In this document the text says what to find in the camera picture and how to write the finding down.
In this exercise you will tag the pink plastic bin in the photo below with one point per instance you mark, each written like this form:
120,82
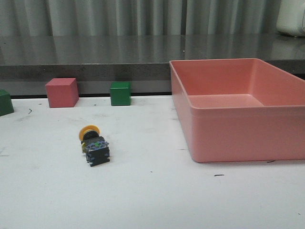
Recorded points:
239,110

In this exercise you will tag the pink cube block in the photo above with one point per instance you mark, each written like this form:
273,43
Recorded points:
62,92

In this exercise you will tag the green block at left edge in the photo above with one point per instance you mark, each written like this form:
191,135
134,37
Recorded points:
6,106

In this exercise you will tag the green cube block centre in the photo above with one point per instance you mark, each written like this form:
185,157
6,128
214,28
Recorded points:
120,93

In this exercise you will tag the yellow push button switch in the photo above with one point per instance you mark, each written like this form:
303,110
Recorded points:
94,146

